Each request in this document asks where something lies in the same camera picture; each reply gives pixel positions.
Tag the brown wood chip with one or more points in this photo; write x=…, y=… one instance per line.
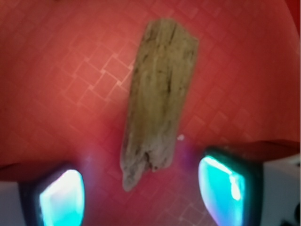
x=161, y=77

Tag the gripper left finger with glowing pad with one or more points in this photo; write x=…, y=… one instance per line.
x=41, y=194

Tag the red plastic tray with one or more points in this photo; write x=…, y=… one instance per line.
x=65, y=73

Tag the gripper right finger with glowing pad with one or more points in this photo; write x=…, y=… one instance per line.
x=252, y=184

